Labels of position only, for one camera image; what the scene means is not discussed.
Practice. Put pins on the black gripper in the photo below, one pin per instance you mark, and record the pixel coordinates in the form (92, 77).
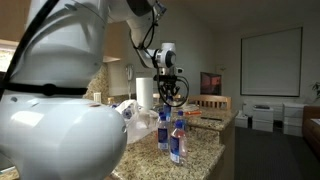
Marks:
(166, 81)

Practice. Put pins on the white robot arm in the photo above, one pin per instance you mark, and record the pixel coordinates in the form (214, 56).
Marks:
(50, 133)

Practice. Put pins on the translucent white plastic bag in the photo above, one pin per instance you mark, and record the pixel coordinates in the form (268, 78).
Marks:
(140, 123)

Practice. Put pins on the wooden chair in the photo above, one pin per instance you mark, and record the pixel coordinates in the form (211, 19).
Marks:
(156, 96)
(210, 101)

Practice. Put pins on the white paper towel roll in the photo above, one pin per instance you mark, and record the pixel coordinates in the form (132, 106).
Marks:
(144, 93)

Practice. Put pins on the white plate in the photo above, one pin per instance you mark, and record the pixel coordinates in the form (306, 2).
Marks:
(190, 107)

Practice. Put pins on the orange marker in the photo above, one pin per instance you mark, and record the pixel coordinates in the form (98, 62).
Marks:
(193, 113)

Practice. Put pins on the black pen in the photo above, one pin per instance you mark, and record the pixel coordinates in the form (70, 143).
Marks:
(211, 118)

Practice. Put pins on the small white bin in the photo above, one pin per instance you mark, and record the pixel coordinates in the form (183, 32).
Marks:
(241, 120)

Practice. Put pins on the wooden counter cabinet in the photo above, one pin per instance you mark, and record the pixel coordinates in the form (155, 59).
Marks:
(226, 150)

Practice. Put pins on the white storage box stack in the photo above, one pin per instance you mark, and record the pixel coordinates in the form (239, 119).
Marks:
(263, 118)

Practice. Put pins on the white projection screen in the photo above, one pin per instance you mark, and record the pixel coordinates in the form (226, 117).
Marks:
(271, 61)

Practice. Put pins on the white drawer unit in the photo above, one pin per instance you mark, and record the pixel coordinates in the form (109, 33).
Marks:
(294, 119)

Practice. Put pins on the brown sofa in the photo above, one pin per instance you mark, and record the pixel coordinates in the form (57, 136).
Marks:
(311, 130)

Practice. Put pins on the green plant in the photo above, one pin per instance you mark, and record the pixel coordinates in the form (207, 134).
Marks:
(316, 89)

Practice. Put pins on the white wall phone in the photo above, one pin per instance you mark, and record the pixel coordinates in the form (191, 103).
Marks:
(129, 71)

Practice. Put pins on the white wall outlet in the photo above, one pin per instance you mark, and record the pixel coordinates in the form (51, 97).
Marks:
(97, 97)

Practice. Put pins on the wooden wall cabinet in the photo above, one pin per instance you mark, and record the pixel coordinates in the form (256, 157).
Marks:
(115, 43)

